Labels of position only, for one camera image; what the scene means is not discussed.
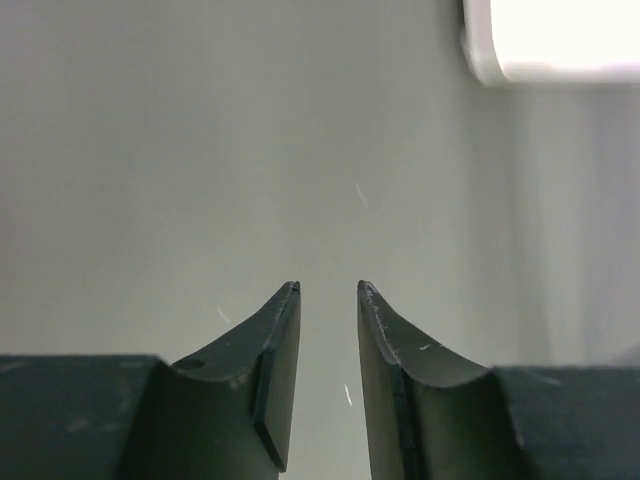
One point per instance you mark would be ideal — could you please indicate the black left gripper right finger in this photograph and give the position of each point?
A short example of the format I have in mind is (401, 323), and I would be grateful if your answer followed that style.
(433, 414)

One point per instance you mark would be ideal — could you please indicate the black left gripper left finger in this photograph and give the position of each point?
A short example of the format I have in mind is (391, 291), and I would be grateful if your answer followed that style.
(222, 412)

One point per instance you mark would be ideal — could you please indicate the white plastic tray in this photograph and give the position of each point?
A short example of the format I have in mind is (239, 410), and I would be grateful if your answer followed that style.
(585, 42)

